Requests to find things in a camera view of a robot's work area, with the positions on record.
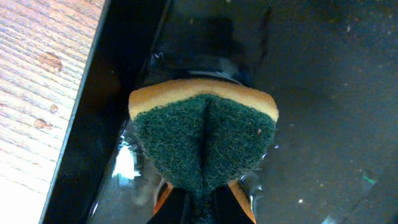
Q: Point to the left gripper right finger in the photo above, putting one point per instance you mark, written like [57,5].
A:
[227,209]

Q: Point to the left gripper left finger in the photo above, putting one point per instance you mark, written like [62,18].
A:
[176,209]

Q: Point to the green and yellow sponge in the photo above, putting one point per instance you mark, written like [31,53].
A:
[201,134]

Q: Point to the black rectangular tray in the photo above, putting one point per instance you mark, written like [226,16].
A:
[330,66]

